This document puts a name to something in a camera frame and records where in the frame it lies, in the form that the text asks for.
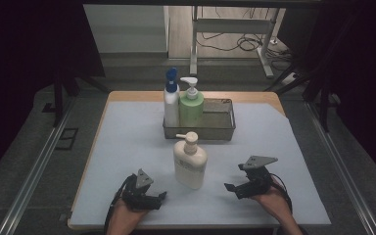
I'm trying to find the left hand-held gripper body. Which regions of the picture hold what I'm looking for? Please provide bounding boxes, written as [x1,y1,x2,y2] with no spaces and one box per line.
[120,167,163,212]

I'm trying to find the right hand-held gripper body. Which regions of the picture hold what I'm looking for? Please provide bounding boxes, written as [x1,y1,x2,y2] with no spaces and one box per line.
[238,155,279,200]

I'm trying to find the cream pump bottle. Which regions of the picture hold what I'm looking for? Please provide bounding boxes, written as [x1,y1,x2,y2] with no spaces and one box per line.
[172,130,209,191]

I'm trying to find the metal mesh basket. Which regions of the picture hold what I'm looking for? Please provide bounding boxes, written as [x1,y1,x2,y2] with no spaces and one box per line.
[162,96,237,142]

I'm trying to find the green pump bottle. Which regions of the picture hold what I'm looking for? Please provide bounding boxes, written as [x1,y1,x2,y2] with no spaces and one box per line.
[178,76,206,128]

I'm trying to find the white bottle with blue pump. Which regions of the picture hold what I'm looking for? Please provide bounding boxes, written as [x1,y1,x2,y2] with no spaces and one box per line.
[163,66,181,128]

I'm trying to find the person's left hand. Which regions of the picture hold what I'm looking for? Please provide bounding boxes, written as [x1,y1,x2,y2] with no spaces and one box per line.
[108,198,151,229]

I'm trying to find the person's right hand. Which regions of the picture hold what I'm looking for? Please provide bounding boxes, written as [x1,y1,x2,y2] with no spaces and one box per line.
[250,176,293,220]

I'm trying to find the pale foam table mat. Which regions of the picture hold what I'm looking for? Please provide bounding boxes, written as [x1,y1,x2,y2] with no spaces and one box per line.
[68,100,333,227]

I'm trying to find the black metal stand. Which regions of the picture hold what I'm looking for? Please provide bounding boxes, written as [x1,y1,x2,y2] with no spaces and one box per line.
[52,63,112,129]
[263,65,332,134]

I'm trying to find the white power strip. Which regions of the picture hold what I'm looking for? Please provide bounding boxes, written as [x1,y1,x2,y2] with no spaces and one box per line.
[281,72,300,87]

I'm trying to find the dark curtain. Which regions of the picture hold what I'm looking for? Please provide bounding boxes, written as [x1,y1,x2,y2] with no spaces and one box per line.
[275,0,376,182]
[0,0,106,187]

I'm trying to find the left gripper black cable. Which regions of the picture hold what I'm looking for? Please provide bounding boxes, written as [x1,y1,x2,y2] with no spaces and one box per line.
[103,173,137,235]

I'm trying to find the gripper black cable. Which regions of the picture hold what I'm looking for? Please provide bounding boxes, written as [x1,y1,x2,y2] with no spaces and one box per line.
[103,173,137,235]
[268,180,309,235]

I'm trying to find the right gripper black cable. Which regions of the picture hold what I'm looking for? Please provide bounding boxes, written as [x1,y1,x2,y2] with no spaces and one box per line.
[268,180,309,235]

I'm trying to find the aluminium floor rail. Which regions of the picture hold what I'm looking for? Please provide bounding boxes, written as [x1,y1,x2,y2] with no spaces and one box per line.
[0,97,76,235]
[304,100,374,235]

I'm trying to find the black floor cables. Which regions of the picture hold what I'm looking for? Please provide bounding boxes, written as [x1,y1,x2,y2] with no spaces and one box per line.
[196,6,296,71]

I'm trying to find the white desk frame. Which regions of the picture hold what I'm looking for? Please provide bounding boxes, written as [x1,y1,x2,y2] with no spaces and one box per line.
[189,5,276,79]

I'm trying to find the white wall panel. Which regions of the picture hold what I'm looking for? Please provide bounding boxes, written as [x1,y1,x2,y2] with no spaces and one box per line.
[82,4,170,55]

